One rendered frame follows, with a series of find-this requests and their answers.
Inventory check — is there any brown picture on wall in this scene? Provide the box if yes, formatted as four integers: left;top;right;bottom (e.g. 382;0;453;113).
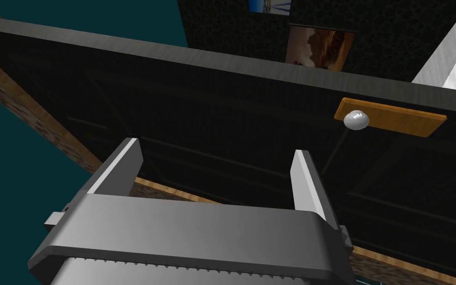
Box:
284;23;359;73

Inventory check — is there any black door leaf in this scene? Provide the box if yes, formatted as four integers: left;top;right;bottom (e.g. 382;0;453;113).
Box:
0;15;456;283

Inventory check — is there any blue picture on wall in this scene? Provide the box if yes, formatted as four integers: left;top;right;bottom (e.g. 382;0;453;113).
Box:
248;0;292;16

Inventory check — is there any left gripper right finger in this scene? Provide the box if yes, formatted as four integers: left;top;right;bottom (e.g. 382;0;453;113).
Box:
289;149;340;232

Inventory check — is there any silver ball door knob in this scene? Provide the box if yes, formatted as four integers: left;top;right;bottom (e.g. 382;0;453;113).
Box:
333;97;448;139

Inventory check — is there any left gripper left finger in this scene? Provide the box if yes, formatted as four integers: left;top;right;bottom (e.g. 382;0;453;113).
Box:
87;137;144;197

